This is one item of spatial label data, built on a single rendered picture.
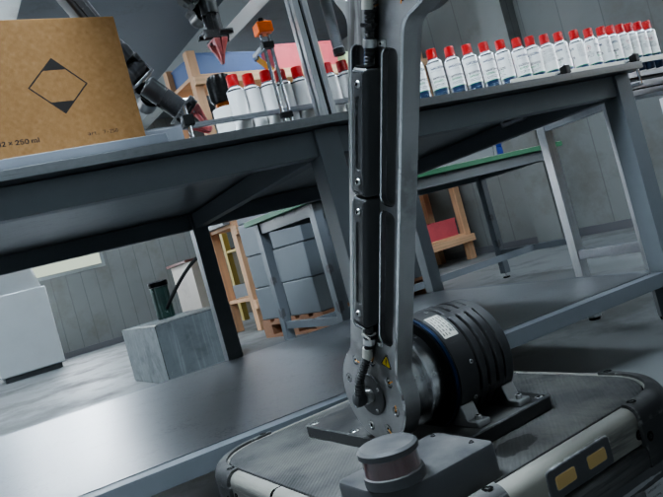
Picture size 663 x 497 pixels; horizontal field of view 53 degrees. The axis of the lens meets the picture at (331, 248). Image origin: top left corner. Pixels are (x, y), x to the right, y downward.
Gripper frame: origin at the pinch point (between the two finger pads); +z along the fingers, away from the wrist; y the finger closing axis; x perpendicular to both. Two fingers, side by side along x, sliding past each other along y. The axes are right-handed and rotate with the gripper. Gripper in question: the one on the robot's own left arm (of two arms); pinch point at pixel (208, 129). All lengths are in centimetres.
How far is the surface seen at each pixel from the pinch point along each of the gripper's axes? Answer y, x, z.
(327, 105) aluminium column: -15.5, -19.8, 21.8
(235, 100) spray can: -2.0, -11.0, 1.7
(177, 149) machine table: -46, 25, -6
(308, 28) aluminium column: -16.0, -34.8, 6.5
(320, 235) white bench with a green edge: 112, -32, 79
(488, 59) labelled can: -2, -79, 65
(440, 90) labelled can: -1, -57, 55
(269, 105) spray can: -1.7, -16.2, 10.5
